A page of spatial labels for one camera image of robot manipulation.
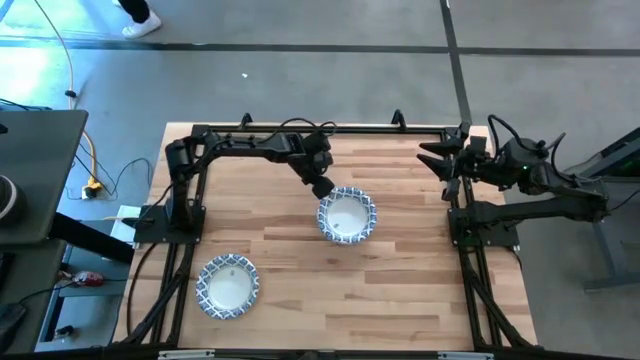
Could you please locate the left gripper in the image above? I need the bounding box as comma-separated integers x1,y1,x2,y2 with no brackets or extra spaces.
287,132,335,200

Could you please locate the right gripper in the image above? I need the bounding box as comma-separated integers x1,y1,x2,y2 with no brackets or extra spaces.
416,134,501,201

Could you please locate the blue patterned paper bowl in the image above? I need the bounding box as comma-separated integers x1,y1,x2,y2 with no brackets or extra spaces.
316,185,379,246
195,253,261,321

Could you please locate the black desk leg bar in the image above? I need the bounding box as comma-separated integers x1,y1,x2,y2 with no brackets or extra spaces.
48,211,137,265

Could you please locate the person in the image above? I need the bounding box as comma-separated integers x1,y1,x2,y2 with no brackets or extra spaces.
115,0,164,40

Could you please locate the red and white object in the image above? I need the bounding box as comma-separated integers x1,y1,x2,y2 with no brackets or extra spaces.
71,269,107,289

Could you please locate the grey desk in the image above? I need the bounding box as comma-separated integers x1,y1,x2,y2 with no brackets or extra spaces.
0,108,90,246

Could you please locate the grey side table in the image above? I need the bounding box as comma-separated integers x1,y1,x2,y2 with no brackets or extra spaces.
0,238,69,354

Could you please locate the black computer mouse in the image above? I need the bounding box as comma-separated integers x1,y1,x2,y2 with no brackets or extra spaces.
0,301,27,342

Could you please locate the black aluminium table frame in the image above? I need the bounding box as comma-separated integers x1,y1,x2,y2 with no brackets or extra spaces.
112,122,539,360

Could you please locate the grey standing desk frame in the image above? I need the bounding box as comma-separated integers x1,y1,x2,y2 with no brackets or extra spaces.
564,127,640,292

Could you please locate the white metal bracket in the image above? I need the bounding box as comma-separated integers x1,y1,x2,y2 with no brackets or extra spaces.
437,351,495,360
157,349,217,360

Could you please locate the yellow extension cable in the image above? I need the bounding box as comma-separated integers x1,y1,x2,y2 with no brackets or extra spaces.
32,0,104,199

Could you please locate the black cylinder with white ring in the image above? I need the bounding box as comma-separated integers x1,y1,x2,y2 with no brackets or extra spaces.
0,173,27,227

